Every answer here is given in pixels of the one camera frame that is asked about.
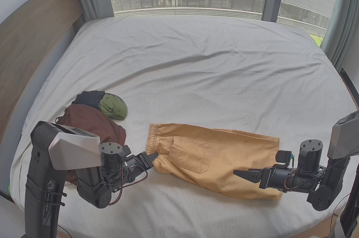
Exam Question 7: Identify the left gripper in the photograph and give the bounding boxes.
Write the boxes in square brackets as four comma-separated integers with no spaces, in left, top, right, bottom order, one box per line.
[126,151,160,177]

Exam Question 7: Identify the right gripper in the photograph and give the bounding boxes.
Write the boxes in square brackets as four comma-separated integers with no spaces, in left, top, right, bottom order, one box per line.
[233,165,299,192]

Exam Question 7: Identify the tan shorts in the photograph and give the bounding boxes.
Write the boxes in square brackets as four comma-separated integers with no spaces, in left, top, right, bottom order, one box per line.
[145,123,282,201]

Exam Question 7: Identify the olive green garment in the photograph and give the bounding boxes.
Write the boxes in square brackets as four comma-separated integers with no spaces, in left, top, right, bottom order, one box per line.
[99,93,128,121]

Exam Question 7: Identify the dark brown garment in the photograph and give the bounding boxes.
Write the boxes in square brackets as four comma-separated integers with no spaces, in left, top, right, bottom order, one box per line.
[55,104,127,185]

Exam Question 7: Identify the black garment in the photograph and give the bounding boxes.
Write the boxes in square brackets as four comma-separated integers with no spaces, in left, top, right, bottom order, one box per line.
[71,90,105,107]

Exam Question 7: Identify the bed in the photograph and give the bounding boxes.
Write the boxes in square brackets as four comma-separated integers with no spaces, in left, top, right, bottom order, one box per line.
[0,0,359,238]

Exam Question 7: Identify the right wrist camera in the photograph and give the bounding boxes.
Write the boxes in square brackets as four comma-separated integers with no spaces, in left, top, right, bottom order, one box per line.
[276,150,295,169]

